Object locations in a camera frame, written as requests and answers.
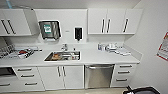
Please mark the blue dish soap bottle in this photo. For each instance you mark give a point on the blue dish soap bottle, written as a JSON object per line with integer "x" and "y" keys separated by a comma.
{"x": 99, "y": 47}

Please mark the steel paper towel dispenser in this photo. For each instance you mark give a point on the steel paper towel dispenser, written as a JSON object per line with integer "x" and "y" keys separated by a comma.
{"x": 50, "y": 30}

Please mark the stainless steel sink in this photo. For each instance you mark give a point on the stainless steel sink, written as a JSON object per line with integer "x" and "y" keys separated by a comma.
{"x": 76, "y": 55}

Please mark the orange bowl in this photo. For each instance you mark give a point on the orange bowl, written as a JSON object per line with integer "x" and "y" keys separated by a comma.
{"x": 56, "y": 57}

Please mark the white wall cabinet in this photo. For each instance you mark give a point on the white wall cabinet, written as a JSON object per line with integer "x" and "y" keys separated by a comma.
{"x": 20, "y": 21}
{"x": 115, "y": 20}

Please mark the chrome faucet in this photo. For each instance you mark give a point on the chrome faucet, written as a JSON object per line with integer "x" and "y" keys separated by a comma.
{"x": 64, "y": 47}

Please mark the white two-door sink cabinet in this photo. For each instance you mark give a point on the white two-door sink cabinet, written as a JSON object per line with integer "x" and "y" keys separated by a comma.
{"x": 50, "y": 77}

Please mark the stainless steel dishwasher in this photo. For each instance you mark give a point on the stainless steel dishwasher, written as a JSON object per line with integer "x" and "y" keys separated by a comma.
{"x": 99, "y": 77}

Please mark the black soap dispenser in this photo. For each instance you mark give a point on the black soap dispenser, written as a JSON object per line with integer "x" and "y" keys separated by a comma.
{"x": 78, "y": 33}

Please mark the black built-in microwave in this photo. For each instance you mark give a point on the black built-in microwave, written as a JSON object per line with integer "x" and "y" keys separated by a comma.
{"x": 6, "y": 72}

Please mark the narrow white drawer unit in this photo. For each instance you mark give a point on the narrow white drawer unit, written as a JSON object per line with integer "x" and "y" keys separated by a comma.
{"x": 124, "y": 75}

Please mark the small white cup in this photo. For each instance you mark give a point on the small white cup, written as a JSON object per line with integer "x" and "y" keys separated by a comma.
{"x": 104, "y": 48}

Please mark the wide white drawer unit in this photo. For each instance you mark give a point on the wide white drawer unit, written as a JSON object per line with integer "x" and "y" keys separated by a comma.
{"x": 30, "y": 80}

